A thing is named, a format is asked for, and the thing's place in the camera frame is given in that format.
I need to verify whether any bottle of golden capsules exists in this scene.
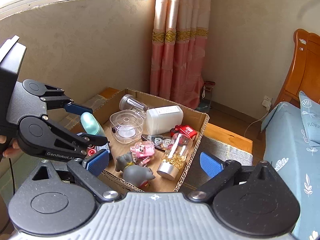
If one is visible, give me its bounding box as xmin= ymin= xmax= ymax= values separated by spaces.
xmin=157 ymin=133 xmax=193 ymax=180

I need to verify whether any wooden headboard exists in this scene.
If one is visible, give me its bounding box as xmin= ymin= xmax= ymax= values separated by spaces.
xmin=274 ymin=29 xmax=320 ymax=107

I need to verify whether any grey monster toy figure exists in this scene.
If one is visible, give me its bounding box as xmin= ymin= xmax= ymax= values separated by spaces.
xmin=115 ymin=151 xmax=156 ymax=188

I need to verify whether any white wall plug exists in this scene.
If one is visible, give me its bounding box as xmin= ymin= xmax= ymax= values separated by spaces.
xmin=262 ymin=95 xmax=272 ymax=111

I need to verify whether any pink curtain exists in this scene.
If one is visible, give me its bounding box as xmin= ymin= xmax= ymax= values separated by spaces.
xmin=150 ymin=0 xmax=211 ymax=109

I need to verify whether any mint green egg case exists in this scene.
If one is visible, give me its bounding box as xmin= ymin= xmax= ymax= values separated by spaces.
xmin=80 ymin=112 xmax=106 ymax=137

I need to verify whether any clear plastic jar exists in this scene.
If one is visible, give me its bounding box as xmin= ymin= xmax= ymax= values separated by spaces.
xmin=119 ymin=94 xmax=149 ymax=113

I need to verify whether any blue bed sheet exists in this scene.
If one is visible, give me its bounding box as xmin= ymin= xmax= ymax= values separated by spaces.
xmin=261 ymin=102 xmax=319 ymax=239

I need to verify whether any clear square lidded container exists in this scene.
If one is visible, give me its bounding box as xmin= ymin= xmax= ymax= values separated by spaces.
xmin=110 ymin=109 xmax=144 ymax=144

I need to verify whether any white plastic container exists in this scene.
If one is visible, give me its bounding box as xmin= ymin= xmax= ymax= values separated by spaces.
xmin=145 ymin=105 xmax=183 ymax=135

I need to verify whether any pink pig keychain bottle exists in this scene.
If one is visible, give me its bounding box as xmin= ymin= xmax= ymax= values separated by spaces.
xmin=130 ymin=141 xmax=155 ymax=166

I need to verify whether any brown cardboard box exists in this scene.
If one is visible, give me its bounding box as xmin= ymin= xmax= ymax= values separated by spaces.
xmin=88 ymin=88 xmax=209 ymax=193

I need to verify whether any person's left hand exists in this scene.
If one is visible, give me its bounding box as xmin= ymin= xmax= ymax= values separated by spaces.
xmin=0 ymin=135 xmax=23 ymax=158

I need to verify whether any white power cable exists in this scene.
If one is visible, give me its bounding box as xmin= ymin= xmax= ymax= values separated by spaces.
xmin=243 ymin=109 xmax=270 ymax=138

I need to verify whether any blue patterned pillow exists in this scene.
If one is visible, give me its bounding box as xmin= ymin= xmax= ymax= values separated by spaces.
xmin=299 ymin=91 xmax=320 ymax=147

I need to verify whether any red toy fire truck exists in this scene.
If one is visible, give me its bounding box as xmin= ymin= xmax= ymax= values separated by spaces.
xmin=170 ymin=125 xmax=197 ymax=140

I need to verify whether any blue red toy car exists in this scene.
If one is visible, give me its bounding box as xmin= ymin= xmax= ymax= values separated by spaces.
xmin=76 ymin=132 xmax=111 ymax=157

